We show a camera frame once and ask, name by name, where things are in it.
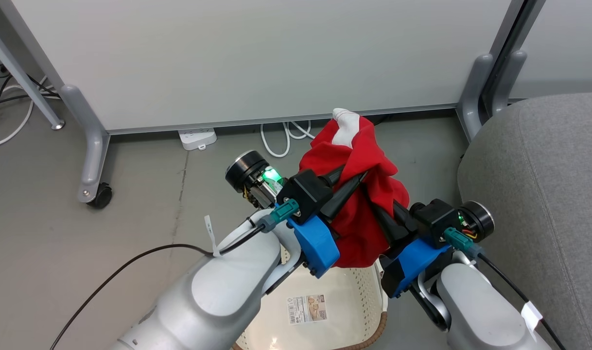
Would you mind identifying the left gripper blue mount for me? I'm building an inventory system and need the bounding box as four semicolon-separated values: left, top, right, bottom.
226;150;369;279

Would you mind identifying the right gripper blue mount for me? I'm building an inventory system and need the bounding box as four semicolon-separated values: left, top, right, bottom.
371;199;495;298

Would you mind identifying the red and white jersey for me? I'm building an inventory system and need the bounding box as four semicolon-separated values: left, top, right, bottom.
298;108;411;269

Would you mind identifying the grey fabric sofa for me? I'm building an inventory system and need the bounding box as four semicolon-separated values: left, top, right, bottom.
457;92;592;350

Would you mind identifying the cream plastic laundry basket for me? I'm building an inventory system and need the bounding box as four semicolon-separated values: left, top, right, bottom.
233;245;389;350

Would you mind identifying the printed basket label sticker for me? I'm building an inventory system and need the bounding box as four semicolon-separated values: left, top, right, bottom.
287;293;329;326

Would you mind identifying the white power strip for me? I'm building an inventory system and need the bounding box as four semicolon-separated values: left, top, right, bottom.
178;127;218;152

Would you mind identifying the large white partition panel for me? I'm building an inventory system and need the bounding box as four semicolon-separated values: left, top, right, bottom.
0;0;544;210

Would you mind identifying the black caster wheel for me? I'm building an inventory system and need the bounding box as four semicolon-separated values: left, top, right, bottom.
87;182;113;210

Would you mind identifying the narrow white partition panel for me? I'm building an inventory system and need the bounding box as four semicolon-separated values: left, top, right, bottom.
490;0;592;117

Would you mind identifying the grey metal table leg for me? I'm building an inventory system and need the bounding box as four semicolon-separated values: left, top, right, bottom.
0;19;66;131

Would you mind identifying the teal left camera connector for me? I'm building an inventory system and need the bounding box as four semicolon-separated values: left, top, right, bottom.
257;199;299;233

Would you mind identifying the teal camera connector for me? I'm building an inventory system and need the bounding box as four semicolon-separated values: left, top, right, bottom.
444;227;484;259
257;199;299;233

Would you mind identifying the teal right camera connector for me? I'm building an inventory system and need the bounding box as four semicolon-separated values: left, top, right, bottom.
444;227;484;259

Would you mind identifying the coiled white power cable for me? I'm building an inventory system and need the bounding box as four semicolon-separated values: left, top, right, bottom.
261;121;316;159

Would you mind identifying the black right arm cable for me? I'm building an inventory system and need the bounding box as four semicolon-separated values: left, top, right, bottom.
476;253;567;350

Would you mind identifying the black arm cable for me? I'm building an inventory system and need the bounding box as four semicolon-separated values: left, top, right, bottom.
476;253;567;350
50;224;267;350

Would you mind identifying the white cable tie tag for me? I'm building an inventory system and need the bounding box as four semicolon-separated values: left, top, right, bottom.
203;215;224;258

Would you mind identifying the white cable label flag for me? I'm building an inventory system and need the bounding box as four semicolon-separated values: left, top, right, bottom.
521;301;545;332

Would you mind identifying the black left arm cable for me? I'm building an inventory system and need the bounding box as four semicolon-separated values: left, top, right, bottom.
50;224;267;350

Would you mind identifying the long white floor cable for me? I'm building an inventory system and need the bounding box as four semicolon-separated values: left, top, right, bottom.
0;75;49;149

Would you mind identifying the black floor cable bundle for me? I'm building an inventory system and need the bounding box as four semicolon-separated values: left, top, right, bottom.
0;63;61;130

